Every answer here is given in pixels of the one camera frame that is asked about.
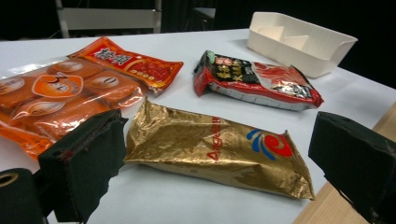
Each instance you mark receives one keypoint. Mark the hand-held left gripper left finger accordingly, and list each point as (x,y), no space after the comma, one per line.
(81,161)

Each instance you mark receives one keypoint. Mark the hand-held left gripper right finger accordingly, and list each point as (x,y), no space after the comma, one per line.
(358,158)

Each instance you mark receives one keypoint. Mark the clear orange cake packet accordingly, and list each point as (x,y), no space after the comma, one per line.
(46,93)

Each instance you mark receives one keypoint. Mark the white plastic storage box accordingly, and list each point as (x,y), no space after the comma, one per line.
(311,62)

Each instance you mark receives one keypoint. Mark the red orange sauce packet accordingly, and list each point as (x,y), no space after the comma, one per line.
(140,67)

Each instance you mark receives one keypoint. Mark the gold foil snack packet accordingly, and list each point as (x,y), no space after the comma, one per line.
(193,146)

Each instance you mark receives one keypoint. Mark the red and black noodle packet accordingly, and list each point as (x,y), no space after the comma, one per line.
(236,74)

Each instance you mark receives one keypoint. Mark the white metal desk frame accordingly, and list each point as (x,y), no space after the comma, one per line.
(109,18)

